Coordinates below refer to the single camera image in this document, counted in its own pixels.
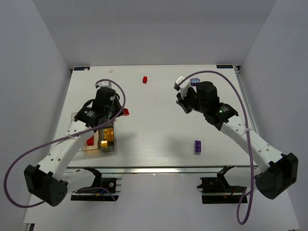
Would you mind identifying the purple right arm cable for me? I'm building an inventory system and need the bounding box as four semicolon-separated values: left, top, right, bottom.
178;70;256;226

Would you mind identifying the dark grey clear container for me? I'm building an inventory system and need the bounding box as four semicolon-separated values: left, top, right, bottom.
98;125;115;152

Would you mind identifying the left blue table label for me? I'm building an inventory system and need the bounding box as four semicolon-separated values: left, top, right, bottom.
73;66;90;71

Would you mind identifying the red two-by-two lego brick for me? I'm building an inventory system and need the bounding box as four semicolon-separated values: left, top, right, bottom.
122;108;129;116

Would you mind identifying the amber clear container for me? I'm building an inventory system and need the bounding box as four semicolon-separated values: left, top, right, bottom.
80;131;99;154

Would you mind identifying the blue table label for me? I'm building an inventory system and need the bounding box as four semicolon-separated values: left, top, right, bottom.
216;64;233;69
73;66;90;71

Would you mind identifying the red sloped lego brick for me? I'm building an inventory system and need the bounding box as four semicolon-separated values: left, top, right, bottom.
86;136;94;147

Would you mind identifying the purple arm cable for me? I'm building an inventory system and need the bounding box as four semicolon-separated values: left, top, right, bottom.
3;78;128;208
178;70;256;226

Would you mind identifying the purple lego brick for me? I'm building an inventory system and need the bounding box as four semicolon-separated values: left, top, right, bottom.
194;141;202;154

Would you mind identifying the small red lego piece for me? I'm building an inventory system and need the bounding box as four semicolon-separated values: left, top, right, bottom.
142;76;147;84

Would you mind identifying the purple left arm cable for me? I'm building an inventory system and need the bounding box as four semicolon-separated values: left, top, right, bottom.
3;78;128;208

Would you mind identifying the aluminium table front rail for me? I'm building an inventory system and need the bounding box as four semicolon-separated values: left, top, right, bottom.
64;166;260;175

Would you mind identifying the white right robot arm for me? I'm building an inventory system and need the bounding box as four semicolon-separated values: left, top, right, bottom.
174;76;298;200

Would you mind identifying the clear smoky long container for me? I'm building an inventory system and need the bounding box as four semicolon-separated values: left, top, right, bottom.
70;112;77;124

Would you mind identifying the right blue table label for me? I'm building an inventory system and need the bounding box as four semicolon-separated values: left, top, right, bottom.
216;64;233;69

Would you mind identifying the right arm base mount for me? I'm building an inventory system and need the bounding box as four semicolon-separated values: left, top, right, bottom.
197;166;244;205

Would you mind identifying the purple round lego piece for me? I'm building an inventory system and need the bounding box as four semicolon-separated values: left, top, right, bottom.
190;78;200;87

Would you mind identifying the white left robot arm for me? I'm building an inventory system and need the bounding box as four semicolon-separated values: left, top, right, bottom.
24;79;124;206

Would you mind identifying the yellow two-by-three lego brick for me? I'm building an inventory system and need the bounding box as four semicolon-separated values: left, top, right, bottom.
103;128;114;141

